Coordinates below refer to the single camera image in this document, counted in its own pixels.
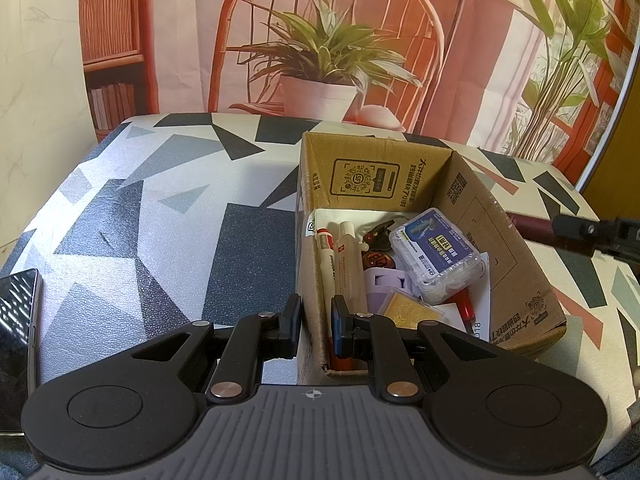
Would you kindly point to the purple device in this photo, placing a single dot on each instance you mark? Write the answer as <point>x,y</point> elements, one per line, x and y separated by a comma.
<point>382,291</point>

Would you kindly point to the cardboard box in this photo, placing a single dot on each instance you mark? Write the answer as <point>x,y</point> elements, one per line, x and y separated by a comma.
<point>500,265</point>

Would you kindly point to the black smartphone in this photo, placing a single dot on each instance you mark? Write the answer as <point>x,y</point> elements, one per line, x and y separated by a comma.
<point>15,335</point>

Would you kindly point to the small orange-red item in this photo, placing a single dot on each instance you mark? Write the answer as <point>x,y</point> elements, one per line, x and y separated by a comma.
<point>464,310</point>

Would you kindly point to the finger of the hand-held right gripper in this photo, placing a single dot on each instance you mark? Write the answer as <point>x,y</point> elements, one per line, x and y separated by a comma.
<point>580,228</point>

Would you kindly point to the white tube with red cap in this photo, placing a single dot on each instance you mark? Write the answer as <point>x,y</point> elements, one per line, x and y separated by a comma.
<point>326,260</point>

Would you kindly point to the gold card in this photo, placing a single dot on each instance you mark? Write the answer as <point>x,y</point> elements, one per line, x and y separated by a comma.
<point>415,311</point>

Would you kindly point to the dark red tube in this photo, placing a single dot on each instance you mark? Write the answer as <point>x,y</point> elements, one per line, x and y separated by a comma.
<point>530,228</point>

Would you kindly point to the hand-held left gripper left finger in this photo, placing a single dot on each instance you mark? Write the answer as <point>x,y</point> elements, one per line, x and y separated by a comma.
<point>290,331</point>

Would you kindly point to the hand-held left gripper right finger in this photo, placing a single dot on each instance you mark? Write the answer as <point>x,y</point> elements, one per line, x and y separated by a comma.
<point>337,330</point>

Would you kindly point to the printed room backdrop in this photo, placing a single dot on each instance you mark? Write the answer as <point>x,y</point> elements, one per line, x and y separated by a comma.
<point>190,35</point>

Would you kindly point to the clear box with blue label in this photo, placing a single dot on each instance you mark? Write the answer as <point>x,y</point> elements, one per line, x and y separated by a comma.
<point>440,255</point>

